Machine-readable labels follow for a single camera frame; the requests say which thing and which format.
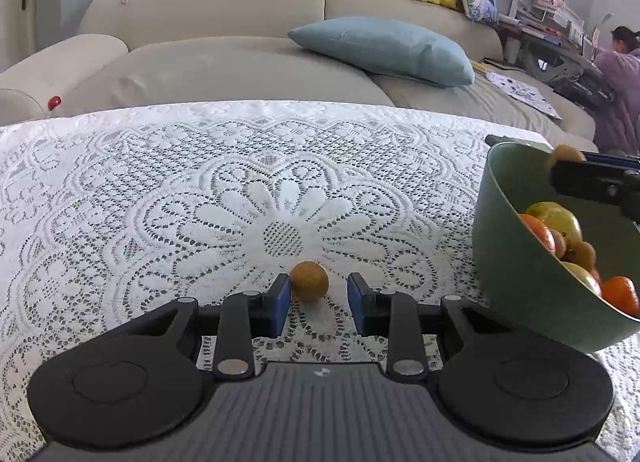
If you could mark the orange mandarin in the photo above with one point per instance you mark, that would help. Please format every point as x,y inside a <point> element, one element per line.
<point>621,293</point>
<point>539,230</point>

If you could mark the light blue cushion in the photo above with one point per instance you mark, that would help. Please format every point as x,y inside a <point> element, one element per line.
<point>389,47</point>

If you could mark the cluttered shelf with books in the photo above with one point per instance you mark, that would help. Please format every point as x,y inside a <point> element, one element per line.
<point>549,41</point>

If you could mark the small red ball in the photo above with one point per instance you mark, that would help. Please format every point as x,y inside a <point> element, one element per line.
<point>54,102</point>

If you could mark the small brown longan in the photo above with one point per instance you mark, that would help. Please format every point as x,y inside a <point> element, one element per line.
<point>309,282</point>
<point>565,153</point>
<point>559,243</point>
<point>582,254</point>

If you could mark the green colander bowl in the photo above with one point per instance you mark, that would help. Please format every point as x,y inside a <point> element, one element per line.
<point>523,281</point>

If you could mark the beige sofa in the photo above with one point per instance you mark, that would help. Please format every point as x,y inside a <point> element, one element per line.
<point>130,53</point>

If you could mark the person in purple top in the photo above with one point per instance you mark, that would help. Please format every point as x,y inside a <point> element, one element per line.
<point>617,127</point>

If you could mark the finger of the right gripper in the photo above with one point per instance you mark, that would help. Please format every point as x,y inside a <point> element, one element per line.
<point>601,157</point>
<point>598,182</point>

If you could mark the white lace tablecloth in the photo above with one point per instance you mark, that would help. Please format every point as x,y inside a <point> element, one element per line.
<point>117,226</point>

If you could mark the large yellow-green pear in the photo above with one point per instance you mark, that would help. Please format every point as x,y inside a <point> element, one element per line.
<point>558,218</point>

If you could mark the yellow-green apple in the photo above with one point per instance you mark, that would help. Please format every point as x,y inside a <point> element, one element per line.
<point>585,277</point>

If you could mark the printed paper sheet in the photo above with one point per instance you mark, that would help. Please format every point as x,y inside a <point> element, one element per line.
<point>523,93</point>

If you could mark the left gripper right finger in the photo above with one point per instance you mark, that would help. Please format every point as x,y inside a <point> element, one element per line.
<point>399,319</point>

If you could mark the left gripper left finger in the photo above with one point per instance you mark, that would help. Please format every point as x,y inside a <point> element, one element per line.
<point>240,319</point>

